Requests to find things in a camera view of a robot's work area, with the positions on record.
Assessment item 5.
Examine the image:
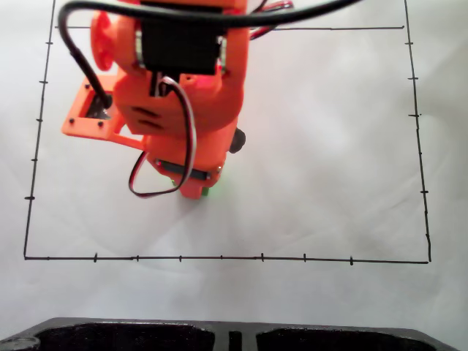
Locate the black frame with openings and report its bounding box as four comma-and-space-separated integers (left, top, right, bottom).
0, 317, 468, 351

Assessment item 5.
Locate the black dot mark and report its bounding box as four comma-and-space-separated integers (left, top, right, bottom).
228, 127, 246, 154

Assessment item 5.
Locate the thick black camera cable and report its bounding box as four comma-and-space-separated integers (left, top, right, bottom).
57, 0, 363, 110

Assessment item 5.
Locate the red white black servo cable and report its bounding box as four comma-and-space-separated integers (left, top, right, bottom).
249, 0, 295, 40
127, 75, 198, 199

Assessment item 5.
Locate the black camera in orange mount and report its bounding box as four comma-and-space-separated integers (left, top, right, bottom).
60, 75, 147, 142

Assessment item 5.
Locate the white paper sheet black frame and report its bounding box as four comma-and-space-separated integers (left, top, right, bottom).
0, 0, 468, 339

